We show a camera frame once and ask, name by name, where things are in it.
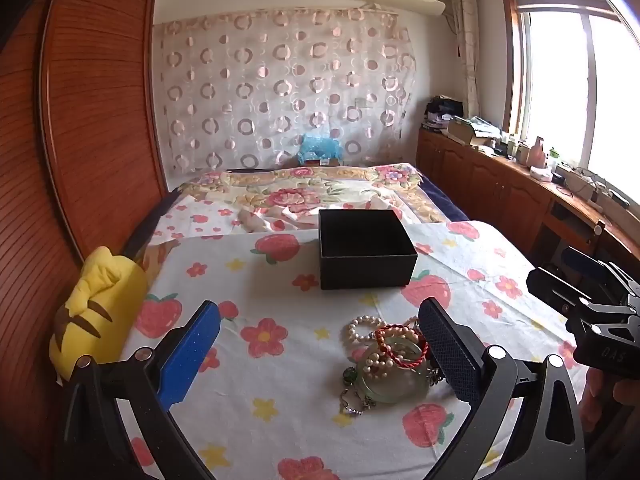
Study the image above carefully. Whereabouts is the circle-patterned sheer curtain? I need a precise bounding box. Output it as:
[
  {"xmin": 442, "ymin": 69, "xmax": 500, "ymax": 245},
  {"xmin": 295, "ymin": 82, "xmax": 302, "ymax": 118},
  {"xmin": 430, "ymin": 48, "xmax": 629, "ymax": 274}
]
[{"xmin": 152, "ymin": 6, "xmax": 419, "ymax": 187}]

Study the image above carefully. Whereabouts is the person's right hand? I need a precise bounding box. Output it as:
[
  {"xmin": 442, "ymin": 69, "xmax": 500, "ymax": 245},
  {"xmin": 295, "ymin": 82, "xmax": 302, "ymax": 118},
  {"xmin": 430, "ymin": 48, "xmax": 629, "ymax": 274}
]
[{"xmin": 582, "ymin": 365, "xmax": 640, "ymax": 456}]

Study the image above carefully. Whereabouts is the black cardboard box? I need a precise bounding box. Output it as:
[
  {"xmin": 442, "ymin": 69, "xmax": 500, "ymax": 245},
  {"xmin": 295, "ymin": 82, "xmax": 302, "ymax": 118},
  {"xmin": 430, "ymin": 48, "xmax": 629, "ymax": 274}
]
[{"xmin": 318, "ymin": 208, "xmax": 418, "ymax": 291}]

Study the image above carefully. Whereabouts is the red bead bracelet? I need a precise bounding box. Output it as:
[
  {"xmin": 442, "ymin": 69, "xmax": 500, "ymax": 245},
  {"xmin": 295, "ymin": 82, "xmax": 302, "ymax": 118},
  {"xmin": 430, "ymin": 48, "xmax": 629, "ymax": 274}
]
[{"xmin": 374, "ymin": 324, "xmax": 432, "ymax": 374}]

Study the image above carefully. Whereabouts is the brown wooden wardrobe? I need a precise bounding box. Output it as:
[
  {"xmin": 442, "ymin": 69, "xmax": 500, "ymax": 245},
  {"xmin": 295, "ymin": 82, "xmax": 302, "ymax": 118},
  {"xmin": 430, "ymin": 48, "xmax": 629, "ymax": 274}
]
[{"xmin": 0, "ymin": 0, "xmax": 169, "ymax": 411}]

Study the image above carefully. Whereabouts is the yellow plush toy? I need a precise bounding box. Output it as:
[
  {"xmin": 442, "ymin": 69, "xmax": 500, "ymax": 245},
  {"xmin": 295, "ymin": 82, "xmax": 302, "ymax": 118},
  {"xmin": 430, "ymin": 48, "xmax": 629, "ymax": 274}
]
[{"xmin": 48, "ymin": 246, "xmax": 151, "ymax": 387}]

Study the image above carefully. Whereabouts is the pile of dark clothes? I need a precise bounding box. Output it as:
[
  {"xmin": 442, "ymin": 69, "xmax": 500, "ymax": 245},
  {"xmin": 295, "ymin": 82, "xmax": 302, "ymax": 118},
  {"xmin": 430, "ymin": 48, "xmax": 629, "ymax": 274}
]
[{"xmin": 423, "ymin": 94, "xmax": 467, "ymax": 134}]

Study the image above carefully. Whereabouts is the white pearl bracelet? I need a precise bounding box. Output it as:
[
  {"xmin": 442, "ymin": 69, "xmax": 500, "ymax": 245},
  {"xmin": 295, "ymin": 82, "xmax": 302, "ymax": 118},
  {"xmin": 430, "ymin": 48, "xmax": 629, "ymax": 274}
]
[{"xmin": 346, "ymin": 315, "xmax": 388, "ymax": 347}]

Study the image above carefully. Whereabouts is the patterned window drape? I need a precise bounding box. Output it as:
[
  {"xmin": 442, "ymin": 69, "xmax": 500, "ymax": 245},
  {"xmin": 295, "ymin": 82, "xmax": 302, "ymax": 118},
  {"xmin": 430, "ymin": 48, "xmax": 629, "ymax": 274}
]
[{"xmin": 447, "ymin": 0, "xmax": 482, "ymax": 117}]

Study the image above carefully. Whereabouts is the green bead pendant chain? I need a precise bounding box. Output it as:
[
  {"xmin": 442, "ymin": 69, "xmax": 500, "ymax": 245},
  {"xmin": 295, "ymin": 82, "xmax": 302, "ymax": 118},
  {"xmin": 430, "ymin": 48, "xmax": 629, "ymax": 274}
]
[{"xmin": 339, "ymin": 366, "xmax": 377, "ymax": 416}]

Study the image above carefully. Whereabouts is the floral blanket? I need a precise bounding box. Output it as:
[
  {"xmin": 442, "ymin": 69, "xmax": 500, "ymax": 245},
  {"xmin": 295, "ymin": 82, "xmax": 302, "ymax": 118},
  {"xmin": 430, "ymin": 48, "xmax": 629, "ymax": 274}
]
[{"xmin": 170, "ymin": 162, "xmax": 447, "ymax": 234}]

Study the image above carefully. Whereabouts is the dark blue bedding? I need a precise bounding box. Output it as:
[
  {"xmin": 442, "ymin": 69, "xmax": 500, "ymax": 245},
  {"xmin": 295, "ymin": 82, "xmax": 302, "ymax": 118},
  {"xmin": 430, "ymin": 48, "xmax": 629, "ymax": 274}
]
[{"xmin": 419, "ymin": 169, "xmax": 472, "ymax": 223}]

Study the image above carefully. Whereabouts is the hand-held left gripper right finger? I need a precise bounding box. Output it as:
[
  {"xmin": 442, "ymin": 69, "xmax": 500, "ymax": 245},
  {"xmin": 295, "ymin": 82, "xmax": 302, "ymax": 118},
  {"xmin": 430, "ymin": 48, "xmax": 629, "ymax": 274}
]
[{"xmin": 417, "ymin": 297, "xmax": 588, "ymax": 480}]

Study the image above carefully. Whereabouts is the white power strip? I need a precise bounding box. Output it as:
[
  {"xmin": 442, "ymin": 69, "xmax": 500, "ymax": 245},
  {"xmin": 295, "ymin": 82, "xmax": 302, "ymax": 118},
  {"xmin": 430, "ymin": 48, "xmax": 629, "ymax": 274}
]
[{"xmin": 564, "ymin": 164, "xmax": 632, "ymax": 208}]

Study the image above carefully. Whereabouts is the wooden-framed window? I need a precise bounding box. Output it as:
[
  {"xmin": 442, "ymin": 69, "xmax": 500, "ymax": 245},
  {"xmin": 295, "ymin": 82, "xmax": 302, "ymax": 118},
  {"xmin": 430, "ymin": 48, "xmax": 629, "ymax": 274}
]
[{"xmin": 502, "ymin": 0, "xmax": 640, "ymax": 203}]

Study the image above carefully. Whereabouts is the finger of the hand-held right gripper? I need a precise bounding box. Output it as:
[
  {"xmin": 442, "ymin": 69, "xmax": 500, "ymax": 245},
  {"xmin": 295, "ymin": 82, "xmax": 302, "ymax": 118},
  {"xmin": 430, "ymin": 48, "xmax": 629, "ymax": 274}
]
[
  {"xmin": 526, "ymin": 266, "xmax": 598, "ymax": 317},
  {"xmin": 561, "ymin": 246, "xmax": 621, "ymax": 282}
]

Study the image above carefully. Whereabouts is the strawberry print bed sheet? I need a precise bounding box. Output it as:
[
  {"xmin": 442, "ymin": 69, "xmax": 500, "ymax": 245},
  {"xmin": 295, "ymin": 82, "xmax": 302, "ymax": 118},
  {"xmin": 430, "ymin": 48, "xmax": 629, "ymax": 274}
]
[{"xmin": 119, "ymin": 219, "xmax": 592, "ymax": 480}]

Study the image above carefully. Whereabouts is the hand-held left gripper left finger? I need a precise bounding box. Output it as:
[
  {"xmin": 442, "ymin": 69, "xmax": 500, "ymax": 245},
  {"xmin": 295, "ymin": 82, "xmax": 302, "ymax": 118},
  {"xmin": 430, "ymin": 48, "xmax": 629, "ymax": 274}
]
[{"xmin": 52, "ymin": 300, "xmax": 221, "ymax": 480}]

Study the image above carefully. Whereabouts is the long wooden cabinet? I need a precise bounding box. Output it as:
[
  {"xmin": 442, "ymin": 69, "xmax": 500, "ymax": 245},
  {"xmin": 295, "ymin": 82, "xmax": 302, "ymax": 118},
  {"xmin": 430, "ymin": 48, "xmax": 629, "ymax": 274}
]
[{"xmin": 416, "ymin": 127, "xmax": 640, "ymax": 281}]

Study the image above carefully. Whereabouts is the blue plastic bag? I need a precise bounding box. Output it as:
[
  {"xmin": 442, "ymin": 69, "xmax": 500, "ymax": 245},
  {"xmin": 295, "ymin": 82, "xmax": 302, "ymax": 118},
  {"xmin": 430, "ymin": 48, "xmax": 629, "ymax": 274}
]
[{"xmin": 297, "ymin": 133, "xmax": 344, "ymax": 167}]

